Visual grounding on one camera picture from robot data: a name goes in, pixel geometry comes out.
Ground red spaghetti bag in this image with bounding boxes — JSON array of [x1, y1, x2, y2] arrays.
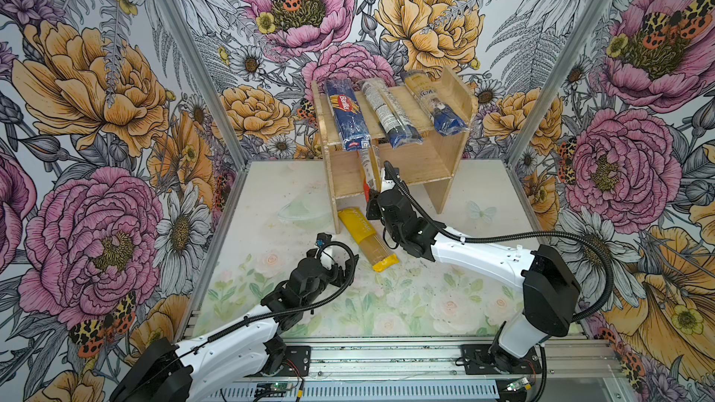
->
[[359, 145, 383, 202]]

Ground clear blue-end spaghetti bag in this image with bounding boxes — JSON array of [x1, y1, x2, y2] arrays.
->
[[360, 78, 423, 149]]

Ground blue Barilla pasta box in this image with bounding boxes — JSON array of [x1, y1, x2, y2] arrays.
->
[[324, 78, 371, 151]]

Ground yellow blue spaghetti bag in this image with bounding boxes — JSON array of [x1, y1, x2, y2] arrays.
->
[[400, 71, 467, 136]]

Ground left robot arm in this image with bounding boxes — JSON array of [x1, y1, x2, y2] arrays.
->
[[110, 241, 359, 401]]

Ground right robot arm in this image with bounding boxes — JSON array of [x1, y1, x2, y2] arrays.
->
[[367, 162, 581, 373]]

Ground wooden two-tier shelf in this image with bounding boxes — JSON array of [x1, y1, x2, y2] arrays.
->
[[311, 68, 478, 232]]

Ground left green circuit board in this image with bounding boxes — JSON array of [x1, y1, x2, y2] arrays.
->
[[253, 383, 294, 398]]

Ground green circuit board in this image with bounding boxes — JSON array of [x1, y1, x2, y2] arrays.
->
[[505, 377, 532, 392], [253, 383, 294, 398]]

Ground right green circuit board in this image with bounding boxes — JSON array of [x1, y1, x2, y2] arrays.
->
[[505, 377, 532, 392]]

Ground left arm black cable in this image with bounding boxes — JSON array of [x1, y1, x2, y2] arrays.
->
[[178, 239, 359, 347]]

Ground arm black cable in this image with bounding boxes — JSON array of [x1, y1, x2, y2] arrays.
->
[[178, 239, 359, 347], [384, 163, 614, 322]]

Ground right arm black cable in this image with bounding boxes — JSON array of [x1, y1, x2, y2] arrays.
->
[[384, 163, 614, 322]]

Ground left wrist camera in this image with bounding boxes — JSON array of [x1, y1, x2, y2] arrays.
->
[[316, 233, 333, 249]]

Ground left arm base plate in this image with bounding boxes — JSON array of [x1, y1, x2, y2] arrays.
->
[[260, 345, 312, 377]]

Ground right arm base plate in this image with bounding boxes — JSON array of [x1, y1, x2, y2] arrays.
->
[[454, 344, 542, 375]]

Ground aluminium front rail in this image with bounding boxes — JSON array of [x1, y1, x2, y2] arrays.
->
[[146, 337, 624, 383]]

